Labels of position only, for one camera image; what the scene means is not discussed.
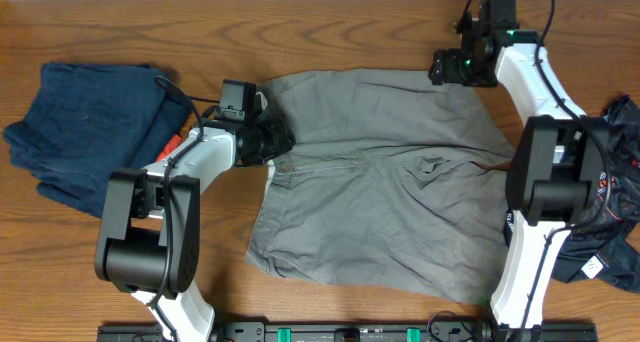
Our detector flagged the grey shorts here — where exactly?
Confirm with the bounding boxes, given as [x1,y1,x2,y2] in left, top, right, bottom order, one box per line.
[246,69,514,304]

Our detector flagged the black patterned jersey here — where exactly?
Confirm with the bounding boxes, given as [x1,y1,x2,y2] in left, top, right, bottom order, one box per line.
[506,95,639,293]

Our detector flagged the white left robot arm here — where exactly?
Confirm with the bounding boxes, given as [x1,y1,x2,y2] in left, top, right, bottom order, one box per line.
[94,118,295,341]

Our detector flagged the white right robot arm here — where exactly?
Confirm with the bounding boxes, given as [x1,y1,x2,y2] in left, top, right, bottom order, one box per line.
[429,29,608,333]

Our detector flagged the orange red garment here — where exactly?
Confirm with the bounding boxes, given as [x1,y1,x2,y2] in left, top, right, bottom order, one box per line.
[156,134,182,161]

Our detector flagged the folded navy blue garment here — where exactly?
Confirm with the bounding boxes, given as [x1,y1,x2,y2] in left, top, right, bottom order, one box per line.
[3,62,190,217]

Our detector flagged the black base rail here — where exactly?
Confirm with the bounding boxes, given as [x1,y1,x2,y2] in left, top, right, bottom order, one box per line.
[97,309,599,342]

